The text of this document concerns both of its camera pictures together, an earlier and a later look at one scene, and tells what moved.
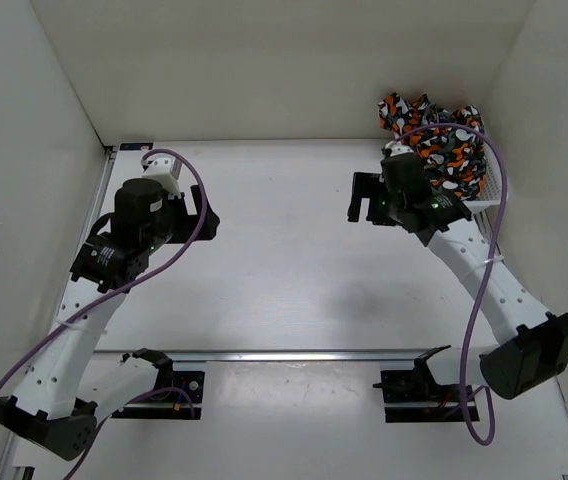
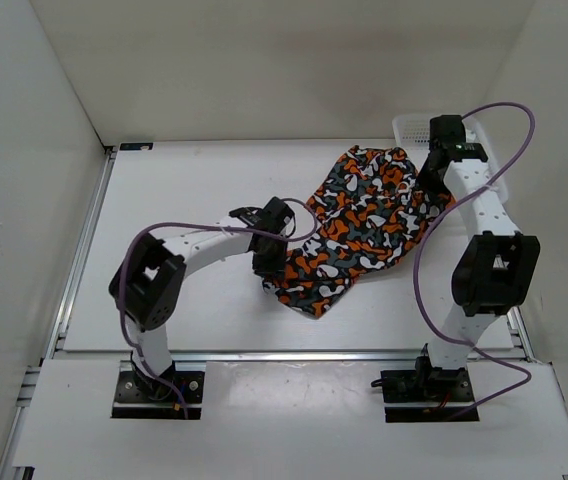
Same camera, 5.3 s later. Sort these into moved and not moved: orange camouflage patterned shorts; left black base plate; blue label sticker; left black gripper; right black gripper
Moved: right black gripper; left black gripper; orange camouflage patterned shorts
Not moved: blue label sticker; left black base plate
